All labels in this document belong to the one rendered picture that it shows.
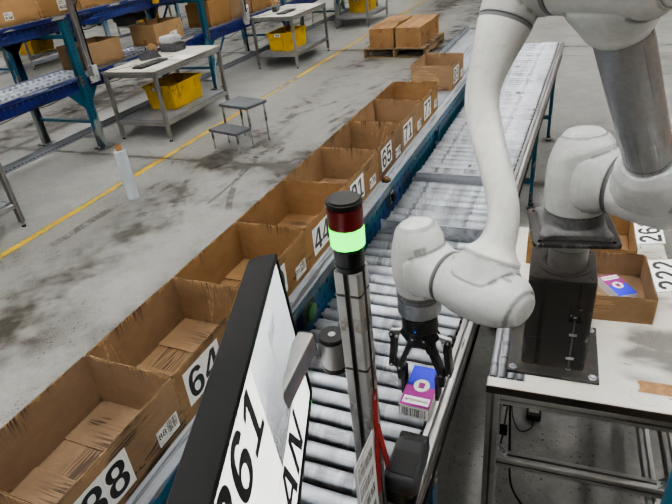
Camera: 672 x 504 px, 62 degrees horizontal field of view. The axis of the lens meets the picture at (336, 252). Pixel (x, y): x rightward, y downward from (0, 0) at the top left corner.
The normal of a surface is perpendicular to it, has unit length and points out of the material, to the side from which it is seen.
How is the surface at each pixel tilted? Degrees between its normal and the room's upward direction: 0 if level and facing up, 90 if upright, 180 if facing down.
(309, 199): 89
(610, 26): 131
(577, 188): 90
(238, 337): 4
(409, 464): 8
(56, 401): 89
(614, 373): 0
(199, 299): 90
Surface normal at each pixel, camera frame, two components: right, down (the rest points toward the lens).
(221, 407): -0.17, -0.85
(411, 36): -0.43, 0.50
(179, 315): 0.91, 0.11
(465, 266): -0.70, -0.28
